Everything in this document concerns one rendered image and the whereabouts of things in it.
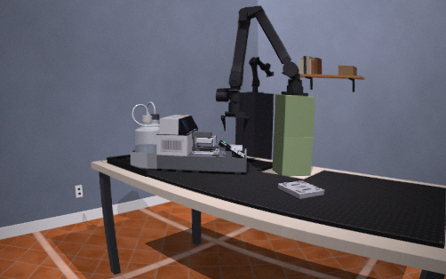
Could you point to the white plastic bottle with cap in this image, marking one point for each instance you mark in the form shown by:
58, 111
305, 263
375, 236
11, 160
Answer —
145, 137

